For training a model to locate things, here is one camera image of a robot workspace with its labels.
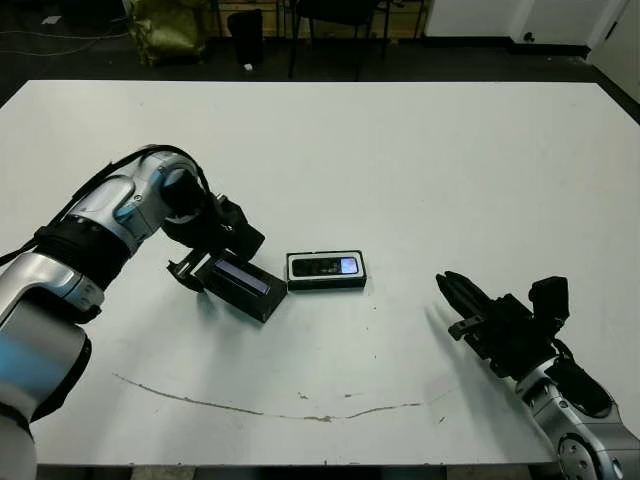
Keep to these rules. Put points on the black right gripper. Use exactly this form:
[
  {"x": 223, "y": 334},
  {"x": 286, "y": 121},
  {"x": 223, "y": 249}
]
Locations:
[{"x": 510, "y": 340}]

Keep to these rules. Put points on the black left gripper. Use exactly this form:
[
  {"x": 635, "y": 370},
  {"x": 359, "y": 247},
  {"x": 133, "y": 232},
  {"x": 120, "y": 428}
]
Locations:
[{"x": 205, "y": 230}]

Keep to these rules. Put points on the black box lid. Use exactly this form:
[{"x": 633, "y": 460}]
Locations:
[{"x": 235, "y": 295}]

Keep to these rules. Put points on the black phone-like camera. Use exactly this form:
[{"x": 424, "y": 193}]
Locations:
[{"x": 320, "y": 266}]

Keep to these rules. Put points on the black box with white insert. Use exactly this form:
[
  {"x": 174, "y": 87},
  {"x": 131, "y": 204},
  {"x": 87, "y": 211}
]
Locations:
[{"x": 325, "y": 285}]

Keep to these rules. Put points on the black waste bin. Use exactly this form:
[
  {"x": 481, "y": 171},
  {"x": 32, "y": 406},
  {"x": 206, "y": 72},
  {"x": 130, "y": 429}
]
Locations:
[{"x": 245, "y": 35}]

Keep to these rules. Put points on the yellow-green bag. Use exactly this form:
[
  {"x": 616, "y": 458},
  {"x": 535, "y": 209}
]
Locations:
[{"x": 167, "y": 27}]

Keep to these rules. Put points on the wooden shelf unit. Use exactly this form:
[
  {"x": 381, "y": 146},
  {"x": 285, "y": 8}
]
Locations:
[{"x": 272, "y": 20}]

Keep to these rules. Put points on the white paper sheet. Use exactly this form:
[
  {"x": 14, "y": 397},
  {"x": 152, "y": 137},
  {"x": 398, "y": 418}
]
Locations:
[{"x": 51, "y": 20}]

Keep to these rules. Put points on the white door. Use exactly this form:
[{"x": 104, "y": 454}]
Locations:
[{"x": 622, "y": 50}]

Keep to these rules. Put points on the black chair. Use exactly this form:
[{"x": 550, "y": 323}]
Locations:
[{"x": 335, "y": 7}]

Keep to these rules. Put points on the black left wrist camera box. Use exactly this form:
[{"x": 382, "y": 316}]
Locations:
[{"x": 245, "y": 235}]

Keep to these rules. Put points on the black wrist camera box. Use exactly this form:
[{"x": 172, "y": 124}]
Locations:
[
  {"x": 550, "y": 300},
  {"x": 245, "y": 235}
]

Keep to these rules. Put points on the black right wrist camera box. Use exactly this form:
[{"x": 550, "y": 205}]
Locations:
[{"x": 550, "y": 300}]

